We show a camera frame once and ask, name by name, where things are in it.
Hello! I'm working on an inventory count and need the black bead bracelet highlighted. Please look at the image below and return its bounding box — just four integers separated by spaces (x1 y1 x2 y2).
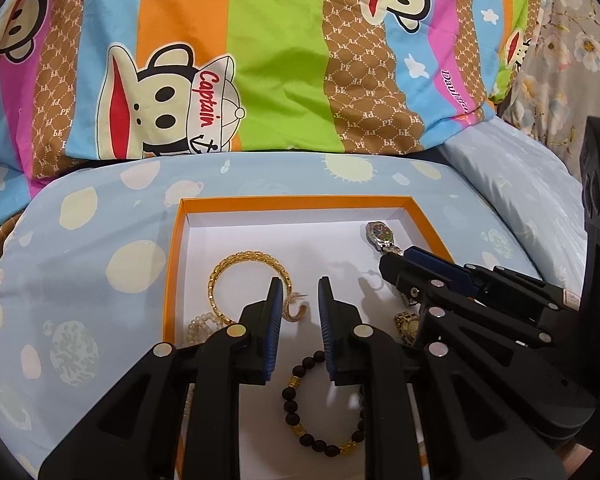
280 350 368 458

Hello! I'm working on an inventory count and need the gold hoop earring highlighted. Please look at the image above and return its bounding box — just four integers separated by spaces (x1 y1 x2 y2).
282 292 309 323

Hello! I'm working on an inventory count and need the orange jewelry box tray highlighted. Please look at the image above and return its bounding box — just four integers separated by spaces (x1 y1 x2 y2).
162 196 450 479

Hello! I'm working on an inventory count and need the gold wristwatch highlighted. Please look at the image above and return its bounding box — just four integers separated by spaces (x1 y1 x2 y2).
393 300 420 346

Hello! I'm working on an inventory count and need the plain light blue pillow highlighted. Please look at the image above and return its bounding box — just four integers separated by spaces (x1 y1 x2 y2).
441 117 586 292

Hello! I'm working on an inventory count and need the silver wristwatch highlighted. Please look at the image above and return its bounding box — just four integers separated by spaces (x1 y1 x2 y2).
365 221 403 256

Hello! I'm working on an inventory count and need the light blue planet blanket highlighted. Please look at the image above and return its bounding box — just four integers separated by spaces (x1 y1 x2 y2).
0 152 539 478

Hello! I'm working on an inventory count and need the grey floral pillow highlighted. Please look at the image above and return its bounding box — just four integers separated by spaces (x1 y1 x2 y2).
498 0 600 179

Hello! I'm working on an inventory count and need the colorful monkey print pillow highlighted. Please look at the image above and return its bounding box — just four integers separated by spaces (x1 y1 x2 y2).
0 0 540 225

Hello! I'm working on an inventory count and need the gold chain bracelet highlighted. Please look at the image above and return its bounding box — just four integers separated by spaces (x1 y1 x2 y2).
206 250 295 326

